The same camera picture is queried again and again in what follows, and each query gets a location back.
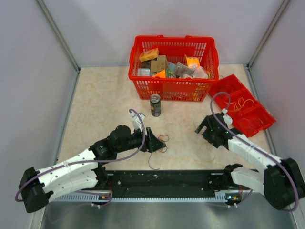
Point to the red compartment tray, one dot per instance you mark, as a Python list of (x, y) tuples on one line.
[(248, 114)]

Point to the yellow snack box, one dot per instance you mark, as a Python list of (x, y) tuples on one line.
[(149, 55)]

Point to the orange triangular pack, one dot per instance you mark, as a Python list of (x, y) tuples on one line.
[(161, 74)]

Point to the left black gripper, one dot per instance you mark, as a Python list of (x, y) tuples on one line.
[(151, 143)]

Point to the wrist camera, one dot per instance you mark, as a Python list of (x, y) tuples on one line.
[(136, 120), (226, 118)]

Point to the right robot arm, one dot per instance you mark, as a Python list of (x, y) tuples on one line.
[(278, 180)]

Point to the red plastic shopping basket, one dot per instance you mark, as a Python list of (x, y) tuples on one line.
[(175, 49)]

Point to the orange glowing box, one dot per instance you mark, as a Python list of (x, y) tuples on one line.
[(192, 62)]

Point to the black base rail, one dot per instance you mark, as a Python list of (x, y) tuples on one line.
[(165, 183)]

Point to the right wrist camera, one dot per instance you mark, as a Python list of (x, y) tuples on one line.
[(226, 118)]

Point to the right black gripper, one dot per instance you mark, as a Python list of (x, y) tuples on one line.
[(205, 122)]

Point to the black drink can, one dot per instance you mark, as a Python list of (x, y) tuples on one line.
[(155, 104)]

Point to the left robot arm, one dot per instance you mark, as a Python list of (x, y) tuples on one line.
[(84, 171)]

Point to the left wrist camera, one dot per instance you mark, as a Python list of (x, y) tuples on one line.
[(136, 120)]

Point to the clear plastic pack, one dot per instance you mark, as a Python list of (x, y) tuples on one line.
[(146, 72)]

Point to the grey printed packet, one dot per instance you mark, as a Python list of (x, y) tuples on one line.
[(181, 70)]

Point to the brown cardboard box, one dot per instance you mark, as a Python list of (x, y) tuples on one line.
[(159, 64)]

